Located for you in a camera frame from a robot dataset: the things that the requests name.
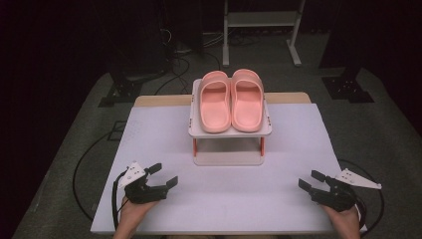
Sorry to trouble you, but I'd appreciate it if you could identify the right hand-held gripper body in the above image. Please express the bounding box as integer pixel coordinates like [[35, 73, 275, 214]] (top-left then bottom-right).
[[311, 167, 383, 213]]

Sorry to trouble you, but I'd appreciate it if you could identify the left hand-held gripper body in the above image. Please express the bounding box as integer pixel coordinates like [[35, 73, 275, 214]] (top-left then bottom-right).
[[117, 160, 169, 205]]

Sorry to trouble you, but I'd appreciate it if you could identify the white two-tier shoe rack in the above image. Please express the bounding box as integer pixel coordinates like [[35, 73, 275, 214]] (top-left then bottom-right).
[[187, 78, 274, 167]]

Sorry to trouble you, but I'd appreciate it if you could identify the pink rubber slipper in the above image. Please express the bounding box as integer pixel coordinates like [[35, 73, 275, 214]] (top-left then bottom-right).
[[198, 70, 233, 134], [230, 68, 266, 133]]

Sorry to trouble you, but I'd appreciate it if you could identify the person's left hand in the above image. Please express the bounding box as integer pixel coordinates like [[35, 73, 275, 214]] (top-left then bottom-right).
[[112, 195, 157, 239]]

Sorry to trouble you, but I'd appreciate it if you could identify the person's right hand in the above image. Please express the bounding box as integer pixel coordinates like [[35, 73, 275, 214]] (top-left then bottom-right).
[[319, 201, 363, 239]]

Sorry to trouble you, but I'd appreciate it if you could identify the white table mat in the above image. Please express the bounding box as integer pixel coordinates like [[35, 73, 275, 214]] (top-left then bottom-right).
[[90, 103, 368, 235]]

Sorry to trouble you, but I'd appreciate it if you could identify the black stand base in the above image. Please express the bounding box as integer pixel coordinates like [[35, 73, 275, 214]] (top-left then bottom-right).
[[320, 67, 375, 105], [98, 77, 144, 109]]

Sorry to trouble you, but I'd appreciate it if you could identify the wooden table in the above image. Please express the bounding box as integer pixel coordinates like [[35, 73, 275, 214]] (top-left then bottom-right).
[[133, 92, 313, 109]]

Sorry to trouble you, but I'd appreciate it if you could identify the white metal stand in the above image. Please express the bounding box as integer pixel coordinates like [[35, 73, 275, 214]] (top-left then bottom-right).
[[221, 0, 307, 69]]

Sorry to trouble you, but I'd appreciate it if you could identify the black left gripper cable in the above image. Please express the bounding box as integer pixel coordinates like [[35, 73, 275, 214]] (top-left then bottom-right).
[[72, 130, 131, 232]]

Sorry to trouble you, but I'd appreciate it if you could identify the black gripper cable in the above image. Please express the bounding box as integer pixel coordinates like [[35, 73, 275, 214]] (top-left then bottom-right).
[[72, 130, 131, 232], [337, 158, 386, 233]]

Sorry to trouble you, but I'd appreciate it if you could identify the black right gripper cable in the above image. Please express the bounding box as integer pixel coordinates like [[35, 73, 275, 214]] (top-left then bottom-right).
[[337, 158, 386, 233]]

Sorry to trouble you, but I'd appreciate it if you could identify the black floor cable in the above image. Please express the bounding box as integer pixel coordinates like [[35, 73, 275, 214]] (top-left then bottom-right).
[[153, 53, 223, 97]]

